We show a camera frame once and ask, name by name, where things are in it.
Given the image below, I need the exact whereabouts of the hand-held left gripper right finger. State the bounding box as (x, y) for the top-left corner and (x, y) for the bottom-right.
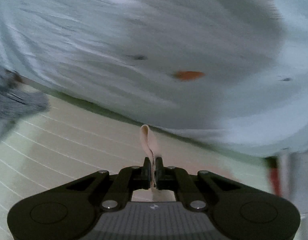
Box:
(155, 157), (241, 210)

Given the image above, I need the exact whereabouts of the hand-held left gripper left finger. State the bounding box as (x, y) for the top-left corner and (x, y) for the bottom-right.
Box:
(65, 157), (153, 210)

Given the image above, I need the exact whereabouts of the red object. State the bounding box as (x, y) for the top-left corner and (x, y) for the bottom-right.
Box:
(268, 165), (281, 196)

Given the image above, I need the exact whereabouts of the blue plaid shirt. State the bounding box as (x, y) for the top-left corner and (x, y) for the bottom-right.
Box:
(0, 66), (51, 145)

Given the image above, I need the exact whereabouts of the green grid mat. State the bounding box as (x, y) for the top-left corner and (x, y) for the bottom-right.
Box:
(0, 80), (277, 240)

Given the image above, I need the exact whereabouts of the beige garment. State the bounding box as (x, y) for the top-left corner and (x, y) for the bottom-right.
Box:
(133, 124), (176, 202)

